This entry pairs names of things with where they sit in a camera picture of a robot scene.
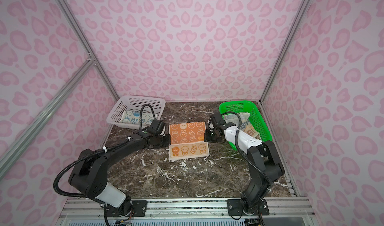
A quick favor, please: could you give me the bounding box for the blue bunny pattern towel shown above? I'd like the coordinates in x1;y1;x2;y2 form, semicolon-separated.
120;111;154;126

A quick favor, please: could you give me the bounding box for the green plastic basket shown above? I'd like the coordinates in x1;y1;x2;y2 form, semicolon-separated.
219;100;273;141

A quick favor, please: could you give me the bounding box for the orange bunny towel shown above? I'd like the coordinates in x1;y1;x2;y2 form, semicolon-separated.
169;122;210;161

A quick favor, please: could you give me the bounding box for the white plastic basket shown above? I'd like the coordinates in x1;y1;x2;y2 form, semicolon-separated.
107;95;166;129

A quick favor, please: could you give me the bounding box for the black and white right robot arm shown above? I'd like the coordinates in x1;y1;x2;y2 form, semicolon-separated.
204;112;285;213

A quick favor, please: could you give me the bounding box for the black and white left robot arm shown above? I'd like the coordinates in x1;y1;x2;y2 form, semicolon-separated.
69;120;171;209

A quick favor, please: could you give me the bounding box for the pale blue patterned towel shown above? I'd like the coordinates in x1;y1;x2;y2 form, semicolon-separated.
223;112;261;140

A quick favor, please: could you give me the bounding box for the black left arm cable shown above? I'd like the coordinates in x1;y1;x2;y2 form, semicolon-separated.
52;104;158;198

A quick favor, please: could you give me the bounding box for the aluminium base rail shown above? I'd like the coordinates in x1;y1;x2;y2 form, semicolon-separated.
56;197;319;226

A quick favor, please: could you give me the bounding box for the aluminium frame corner post right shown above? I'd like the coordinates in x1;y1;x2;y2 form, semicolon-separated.
259;0;313;105

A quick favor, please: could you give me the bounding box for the aluminium frame corner post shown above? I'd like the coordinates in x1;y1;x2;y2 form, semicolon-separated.
259;0;313;105
55;0;120;101

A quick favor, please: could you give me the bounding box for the aluminium frame corner post left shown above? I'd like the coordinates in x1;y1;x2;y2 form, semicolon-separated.
55;0;120;101

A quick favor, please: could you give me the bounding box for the aluminium diagonal frame bar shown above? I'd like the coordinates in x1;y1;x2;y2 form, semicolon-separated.
1;57;95;179

